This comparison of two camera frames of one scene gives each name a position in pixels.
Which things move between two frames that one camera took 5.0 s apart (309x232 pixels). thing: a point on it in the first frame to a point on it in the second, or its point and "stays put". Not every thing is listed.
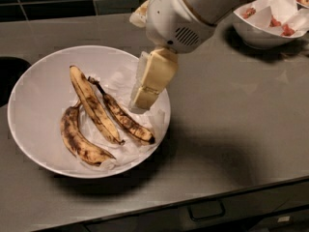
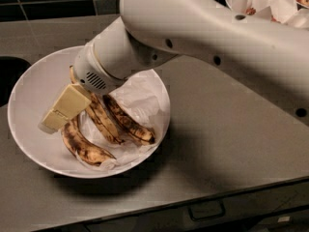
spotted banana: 94,105 stays put
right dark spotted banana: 123,121 stays put
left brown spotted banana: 86,150 stays put
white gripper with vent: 172,18 to 87,69
